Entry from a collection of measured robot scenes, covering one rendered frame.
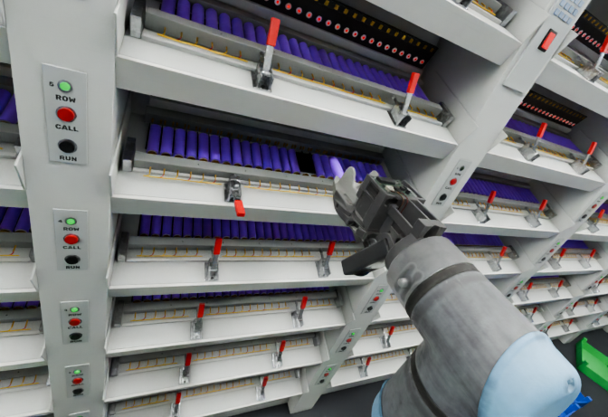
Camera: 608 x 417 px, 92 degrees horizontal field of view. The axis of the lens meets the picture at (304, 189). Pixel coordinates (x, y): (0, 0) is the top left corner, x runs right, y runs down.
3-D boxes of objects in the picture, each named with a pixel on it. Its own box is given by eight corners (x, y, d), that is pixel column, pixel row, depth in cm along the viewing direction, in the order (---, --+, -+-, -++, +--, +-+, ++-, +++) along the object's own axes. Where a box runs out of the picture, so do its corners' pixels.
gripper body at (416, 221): (403, 177, 45) (460, 230, 36) (378, 222, 49) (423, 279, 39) (363, 170, 42) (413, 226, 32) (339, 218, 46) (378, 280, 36)
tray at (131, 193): (399, 230, 73) (426, 209, 67) (110, 213, 46) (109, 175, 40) (373, 167, 85) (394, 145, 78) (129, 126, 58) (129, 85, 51)
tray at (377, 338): (453, 339, 132) (479, 331, 122) (339, 360, 105) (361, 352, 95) (433, 294, 143) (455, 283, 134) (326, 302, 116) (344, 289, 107)
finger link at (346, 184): (347, 154, 51) (377, 184, 44) (335, 183, 54) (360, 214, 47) (332, 152, 49) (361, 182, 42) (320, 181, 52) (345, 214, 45)
